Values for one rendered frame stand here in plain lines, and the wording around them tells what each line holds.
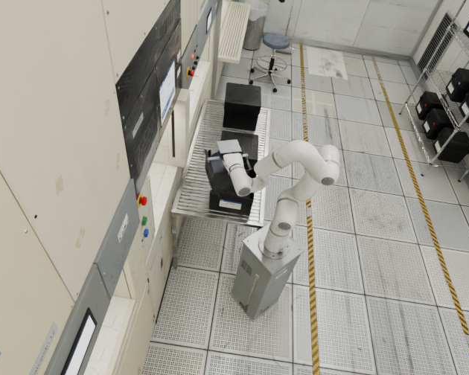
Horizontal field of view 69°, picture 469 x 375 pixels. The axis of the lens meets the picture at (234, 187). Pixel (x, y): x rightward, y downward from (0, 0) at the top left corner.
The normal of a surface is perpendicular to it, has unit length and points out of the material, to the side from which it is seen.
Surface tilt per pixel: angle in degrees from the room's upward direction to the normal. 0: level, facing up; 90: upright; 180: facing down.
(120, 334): 0
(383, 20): 90
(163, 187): 0
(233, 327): 0
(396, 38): 90
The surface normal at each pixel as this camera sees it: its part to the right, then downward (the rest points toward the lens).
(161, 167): 0.11, -0.66
